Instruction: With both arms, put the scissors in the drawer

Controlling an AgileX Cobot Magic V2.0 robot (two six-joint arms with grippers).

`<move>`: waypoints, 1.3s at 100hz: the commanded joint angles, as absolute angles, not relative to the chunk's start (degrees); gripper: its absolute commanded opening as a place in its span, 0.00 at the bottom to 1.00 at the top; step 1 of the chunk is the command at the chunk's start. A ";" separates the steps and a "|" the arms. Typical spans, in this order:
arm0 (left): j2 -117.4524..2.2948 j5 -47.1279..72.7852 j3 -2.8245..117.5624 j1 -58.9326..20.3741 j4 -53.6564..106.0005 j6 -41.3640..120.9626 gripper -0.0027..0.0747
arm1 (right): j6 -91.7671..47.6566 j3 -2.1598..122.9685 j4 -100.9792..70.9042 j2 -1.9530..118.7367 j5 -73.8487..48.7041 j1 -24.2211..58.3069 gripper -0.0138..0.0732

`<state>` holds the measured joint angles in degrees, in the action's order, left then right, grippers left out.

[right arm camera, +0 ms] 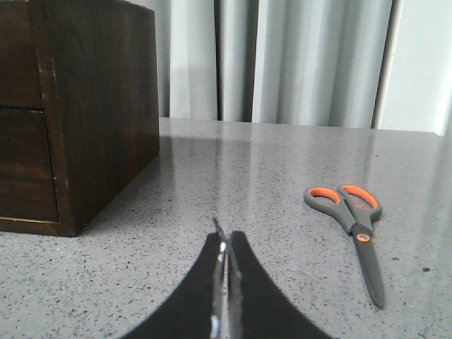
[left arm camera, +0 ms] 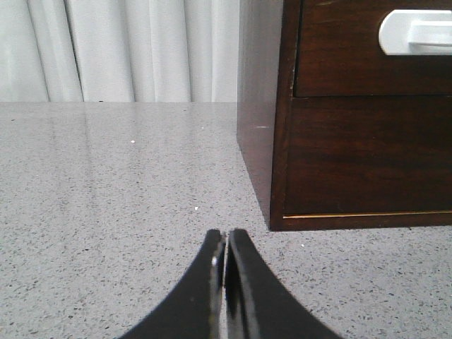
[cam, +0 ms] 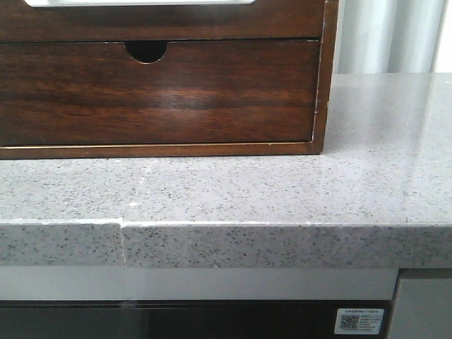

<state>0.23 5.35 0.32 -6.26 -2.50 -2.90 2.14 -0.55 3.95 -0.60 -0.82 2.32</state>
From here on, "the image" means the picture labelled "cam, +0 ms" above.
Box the wooden drawer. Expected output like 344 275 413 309
1 1 325 42
1 40 320 146

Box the dark wooden drawer cabinet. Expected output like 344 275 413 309
1 1 338 160

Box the white QR code sticker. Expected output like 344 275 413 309
334 308 385 335

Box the white curtain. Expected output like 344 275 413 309
333 1 451 73

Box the grey cabinet door panel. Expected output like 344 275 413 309
388 269 451 338

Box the black glass built-in appliance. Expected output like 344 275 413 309
1 300 391 338

